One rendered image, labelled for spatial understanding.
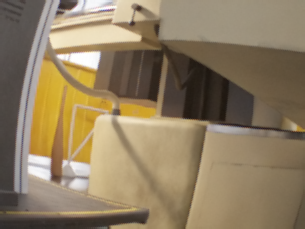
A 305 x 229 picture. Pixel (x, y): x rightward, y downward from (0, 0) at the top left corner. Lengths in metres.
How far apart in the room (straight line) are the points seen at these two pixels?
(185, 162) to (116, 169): 0.35
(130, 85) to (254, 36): 2.37
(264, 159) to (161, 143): 0.51
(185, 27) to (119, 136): 1.54
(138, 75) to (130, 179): 0.98
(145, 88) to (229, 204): 1.26
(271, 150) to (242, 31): 1.21
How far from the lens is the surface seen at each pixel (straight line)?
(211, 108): 2.57
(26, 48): 0.72
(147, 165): 1.89
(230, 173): 1.69
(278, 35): 0.43
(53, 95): 4.59
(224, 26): 0.46
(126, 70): 2.82
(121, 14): 2.10
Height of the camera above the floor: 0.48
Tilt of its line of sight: 4 degrees up
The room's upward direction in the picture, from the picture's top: 8 degrees clockwise
